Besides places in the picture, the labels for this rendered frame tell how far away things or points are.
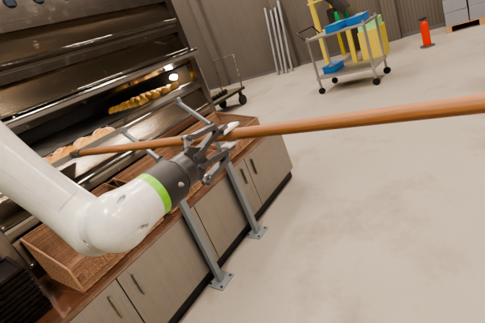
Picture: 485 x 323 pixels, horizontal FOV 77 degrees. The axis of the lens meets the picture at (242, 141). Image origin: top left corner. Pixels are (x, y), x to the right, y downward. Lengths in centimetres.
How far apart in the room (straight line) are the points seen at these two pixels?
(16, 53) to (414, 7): 762
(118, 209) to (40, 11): 193
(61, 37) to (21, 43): 24
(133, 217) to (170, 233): 139
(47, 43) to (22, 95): 36
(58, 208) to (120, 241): 16
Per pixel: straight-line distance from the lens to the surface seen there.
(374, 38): 689
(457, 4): 740
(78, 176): 222
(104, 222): 56
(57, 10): 242
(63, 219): 68
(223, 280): 224
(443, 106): 58
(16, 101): 217
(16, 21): 231
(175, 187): 61
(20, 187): 68
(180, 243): 200
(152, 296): 196
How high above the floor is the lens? 141
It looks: 18 degrees down
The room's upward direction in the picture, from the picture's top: 22 degrees counter-clockwise
